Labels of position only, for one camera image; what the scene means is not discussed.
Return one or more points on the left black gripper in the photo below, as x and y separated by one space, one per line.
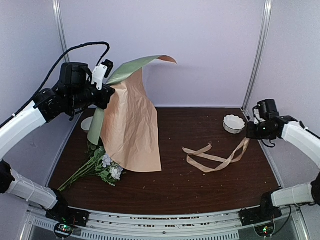
107 92

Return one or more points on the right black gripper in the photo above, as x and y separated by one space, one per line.
250 134

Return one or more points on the green and peach wrapping paper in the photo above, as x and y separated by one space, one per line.
128 127

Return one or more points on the beige ribbon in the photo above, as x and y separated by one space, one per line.
235 157

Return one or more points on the blue hydrangea stem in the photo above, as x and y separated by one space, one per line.
91 148

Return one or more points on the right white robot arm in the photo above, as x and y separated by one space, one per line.
297 134

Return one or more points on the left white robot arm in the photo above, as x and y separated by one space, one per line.
77 89

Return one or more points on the small white round bowl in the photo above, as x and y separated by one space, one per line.
86 124

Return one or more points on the white scalloped bowl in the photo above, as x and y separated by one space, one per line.
233 124

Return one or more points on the lavender hydrangea stem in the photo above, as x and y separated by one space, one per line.
99 165

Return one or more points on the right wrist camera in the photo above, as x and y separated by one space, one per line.
265 110

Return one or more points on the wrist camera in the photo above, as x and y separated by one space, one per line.
265 110
101 71

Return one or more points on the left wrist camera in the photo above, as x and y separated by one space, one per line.
101 71

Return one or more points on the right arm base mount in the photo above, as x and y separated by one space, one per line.
263 221

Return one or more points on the left aluminium frame post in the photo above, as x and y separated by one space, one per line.
59 24

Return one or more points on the aluminium frame post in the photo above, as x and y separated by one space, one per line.
264 30
59 24

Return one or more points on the front aluminium rail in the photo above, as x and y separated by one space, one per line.
223 225

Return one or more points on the right aluminium frame post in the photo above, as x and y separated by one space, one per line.
264 30

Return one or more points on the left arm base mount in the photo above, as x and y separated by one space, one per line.
67 220

